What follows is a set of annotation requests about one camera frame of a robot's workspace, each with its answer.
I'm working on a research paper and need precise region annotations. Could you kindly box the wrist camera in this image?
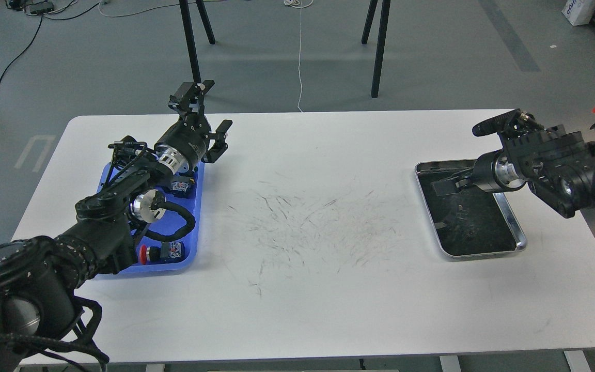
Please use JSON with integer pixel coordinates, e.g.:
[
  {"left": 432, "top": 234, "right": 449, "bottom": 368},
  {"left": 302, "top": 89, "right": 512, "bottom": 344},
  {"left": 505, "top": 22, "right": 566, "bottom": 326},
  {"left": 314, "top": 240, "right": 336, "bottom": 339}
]
[
  {"left": 472, "top": 109, "right": 523, "bottom": 138},
  {"left": 107, "top": 136, "right": 147, "bottom": 171}
]

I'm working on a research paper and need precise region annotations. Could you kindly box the metal tray with black mat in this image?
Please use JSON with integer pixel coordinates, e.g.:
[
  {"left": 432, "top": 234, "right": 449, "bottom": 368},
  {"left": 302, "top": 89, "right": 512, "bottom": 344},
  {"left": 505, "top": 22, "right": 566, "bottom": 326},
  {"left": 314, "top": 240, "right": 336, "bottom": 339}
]
[{"left": 415, "top": 159, "right": 527, "bottom": 260}]

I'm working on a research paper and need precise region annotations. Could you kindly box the red push button switch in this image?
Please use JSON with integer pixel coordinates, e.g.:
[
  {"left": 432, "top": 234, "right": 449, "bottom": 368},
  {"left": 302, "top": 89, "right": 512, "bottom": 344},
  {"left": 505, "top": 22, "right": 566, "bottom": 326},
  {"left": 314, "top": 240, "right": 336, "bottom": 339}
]
[{"left": 138, "top": 242, "right": 188, "bottom": 265}]

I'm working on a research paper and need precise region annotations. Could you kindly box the green push button switch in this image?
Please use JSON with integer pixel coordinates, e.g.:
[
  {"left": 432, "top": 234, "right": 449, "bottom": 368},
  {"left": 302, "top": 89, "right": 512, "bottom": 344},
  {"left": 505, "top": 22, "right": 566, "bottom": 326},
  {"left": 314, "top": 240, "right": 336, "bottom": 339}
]
[{"left": 167, "top": 175, "right": 195, "bottom": 198}]

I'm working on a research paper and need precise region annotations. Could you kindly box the white cardboard box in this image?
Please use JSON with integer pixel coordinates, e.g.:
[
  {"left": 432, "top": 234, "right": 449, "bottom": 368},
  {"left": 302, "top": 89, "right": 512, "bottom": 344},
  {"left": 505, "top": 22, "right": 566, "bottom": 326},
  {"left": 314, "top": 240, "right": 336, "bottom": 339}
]
[{"left": 561, "top": 0, "right": 595, "bottom": 26}]

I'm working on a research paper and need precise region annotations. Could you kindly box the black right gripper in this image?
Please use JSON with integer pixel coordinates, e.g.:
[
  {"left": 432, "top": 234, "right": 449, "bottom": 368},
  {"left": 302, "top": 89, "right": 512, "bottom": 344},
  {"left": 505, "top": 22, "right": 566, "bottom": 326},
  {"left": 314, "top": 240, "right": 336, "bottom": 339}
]
[{"left": 430, "top": 151, "right": 506, "bottom": 197}]

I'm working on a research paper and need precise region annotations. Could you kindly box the black tripod right leg pair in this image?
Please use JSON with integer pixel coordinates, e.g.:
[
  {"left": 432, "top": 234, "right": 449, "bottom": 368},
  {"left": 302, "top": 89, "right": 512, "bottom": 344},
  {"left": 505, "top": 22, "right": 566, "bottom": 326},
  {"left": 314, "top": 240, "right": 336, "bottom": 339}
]
[{"left": 361, "top": 0, "right": 390, "bottom": 98}]

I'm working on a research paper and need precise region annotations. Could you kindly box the blue plastic tray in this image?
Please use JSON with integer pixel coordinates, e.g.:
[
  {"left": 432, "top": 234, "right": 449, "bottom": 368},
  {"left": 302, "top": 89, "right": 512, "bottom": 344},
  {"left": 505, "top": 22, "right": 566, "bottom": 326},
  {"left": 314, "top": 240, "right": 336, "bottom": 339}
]
[{"left": 120, "top": 163, "right": 204, "bottom": 277}]

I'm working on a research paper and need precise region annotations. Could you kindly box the white cable on floor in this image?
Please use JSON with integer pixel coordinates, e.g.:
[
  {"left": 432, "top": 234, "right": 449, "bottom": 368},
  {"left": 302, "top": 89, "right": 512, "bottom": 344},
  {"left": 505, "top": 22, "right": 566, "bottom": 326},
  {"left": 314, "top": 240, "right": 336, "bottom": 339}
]
[{"left": 283, "top": 0, "right": 315, "bottom": 113}]

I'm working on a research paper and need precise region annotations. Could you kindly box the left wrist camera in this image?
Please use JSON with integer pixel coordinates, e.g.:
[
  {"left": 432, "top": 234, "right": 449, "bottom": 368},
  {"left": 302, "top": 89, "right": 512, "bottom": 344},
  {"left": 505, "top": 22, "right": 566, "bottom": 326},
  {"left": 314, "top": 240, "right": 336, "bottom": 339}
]
[{"left": 107, "top": 136, "right": 147, "bottom": 171}]

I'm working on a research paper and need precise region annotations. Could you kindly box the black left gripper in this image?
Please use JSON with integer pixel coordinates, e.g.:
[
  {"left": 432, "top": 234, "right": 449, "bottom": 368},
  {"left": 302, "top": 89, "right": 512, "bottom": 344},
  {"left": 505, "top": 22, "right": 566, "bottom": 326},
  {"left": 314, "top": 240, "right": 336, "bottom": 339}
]
[{"left": 154, "top": 80, "right": 233, "bottom": 171}]

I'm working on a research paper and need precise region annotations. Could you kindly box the black tripod leg pair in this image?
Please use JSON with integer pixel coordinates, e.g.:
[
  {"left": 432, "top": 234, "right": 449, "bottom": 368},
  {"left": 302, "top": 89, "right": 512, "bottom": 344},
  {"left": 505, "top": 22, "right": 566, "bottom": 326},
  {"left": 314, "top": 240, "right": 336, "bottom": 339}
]
[
  {"left": 179, "top": 0, "right": 216, "bottom": 83},
  {"left": 361, "top": 0, "right": 390, "bottom": 98}
]

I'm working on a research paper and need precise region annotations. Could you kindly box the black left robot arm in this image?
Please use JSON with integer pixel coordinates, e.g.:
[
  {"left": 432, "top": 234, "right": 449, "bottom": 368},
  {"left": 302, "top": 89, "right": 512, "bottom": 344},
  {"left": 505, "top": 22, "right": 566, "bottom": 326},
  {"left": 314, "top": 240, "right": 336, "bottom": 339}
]
[{"left": 0, "top": 80, "right": 232, "bottom": 371}]

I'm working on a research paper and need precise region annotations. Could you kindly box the black cable on floor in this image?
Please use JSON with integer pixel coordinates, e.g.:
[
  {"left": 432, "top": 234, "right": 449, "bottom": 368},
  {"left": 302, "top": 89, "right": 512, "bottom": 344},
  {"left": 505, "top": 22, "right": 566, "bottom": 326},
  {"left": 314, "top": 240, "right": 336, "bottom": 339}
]
[{"left": 0, "top": 0, "right": 102, "bottom": 126}]

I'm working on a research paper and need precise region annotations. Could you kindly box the black tripod left leg pair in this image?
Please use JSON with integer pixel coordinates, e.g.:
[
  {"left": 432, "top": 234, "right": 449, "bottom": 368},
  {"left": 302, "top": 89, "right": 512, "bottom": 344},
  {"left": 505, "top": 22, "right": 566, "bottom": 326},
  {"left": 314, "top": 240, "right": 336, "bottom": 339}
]
[{"left": 179, "top": 0, "right": 216, "bottom": 83}]

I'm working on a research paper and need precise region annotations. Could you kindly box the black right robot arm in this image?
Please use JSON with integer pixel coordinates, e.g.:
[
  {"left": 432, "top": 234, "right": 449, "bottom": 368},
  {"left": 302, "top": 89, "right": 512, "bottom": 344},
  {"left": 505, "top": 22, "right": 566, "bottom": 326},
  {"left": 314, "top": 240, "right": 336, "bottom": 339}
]
[{"left": 431, "top": 109, "right": 595, "bottom": 218}]

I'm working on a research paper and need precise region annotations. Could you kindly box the power strip on floor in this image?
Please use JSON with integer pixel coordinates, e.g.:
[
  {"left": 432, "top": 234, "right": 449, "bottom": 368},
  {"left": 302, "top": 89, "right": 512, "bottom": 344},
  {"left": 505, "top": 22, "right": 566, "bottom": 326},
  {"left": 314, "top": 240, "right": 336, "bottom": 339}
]
[{"left": 23, "top": 1, "right": 55, "bottom": 16}]

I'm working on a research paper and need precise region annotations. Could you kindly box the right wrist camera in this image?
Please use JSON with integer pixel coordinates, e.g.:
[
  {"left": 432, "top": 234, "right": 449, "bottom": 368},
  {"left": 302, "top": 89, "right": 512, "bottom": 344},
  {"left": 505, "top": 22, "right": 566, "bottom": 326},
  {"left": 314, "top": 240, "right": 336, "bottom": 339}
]
[{"left": 472, "top": 109, "right": 523, "bottom": 138}]

